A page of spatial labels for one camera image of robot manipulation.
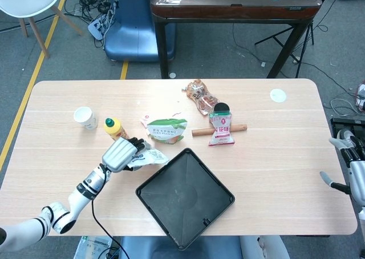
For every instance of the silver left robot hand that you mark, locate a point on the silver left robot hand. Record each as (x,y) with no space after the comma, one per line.
(118,155)

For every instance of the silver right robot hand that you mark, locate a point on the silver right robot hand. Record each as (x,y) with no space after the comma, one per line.
(357,176)

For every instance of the blue and white sugar packet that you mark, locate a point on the blue and white sugar packet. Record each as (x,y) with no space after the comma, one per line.
(151,157)

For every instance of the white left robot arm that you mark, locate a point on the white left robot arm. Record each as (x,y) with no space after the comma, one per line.
(77,200)

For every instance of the black square tray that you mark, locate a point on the black square tray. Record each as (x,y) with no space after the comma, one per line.
(185,199)

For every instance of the brown bread package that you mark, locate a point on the brown bread package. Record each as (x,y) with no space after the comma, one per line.
(199,95)

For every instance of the red white pouch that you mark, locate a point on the red white pouch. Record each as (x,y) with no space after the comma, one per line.
(222,132)

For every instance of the yellow bottle with green cap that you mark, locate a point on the yellow bottle with green cap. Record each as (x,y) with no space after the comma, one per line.
(114,130)

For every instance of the small white pink sachet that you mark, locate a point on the small white pink sachet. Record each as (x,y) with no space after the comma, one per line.
(145,120)

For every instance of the white paper cup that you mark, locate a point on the white paper cup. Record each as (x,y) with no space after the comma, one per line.
(84,117)

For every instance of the black equipment rack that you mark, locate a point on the black equipment rack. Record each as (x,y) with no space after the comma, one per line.
(345,125)

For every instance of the green white corn starch bag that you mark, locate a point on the green white corn starch bag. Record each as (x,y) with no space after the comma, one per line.
(166,130)

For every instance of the wooden rolling pin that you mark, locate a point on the wooden rolling pin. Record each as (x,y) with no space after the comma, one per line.
(202,132)

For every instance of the clear plastic bag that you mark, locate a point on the clear plastic bag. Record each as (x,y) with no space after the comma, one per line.
(92,247)

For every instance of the blue robot torso base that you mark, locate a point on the blue robot torso base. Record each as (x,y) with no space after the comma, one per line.
(176,251)

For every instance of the white round table grommet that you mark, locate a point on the white round table grommet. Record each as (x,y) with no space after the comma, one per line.
(278,95)

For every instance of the white robot body shell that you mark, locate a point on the white robot body shell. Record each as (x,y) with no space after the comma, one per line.
(265,249)

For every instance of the blue machine base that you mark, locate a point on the blue machine base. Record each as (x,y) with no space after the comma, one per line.
(134,33)

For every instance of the white power strip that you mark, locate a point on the white power strip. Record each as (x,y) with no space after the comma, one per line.
(97,28)

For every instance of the black tripod stand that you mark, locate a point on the black tripod stand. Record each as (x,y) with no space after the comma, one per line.
(305,36)

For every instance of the white chair with wooden legs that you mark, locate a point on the white chair with wooden legs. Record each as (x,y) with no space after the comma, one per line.
(25,0)

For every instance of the brown mahjong table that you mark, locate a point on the brown mahjong table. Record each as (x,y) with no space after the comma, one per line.
(236,9)

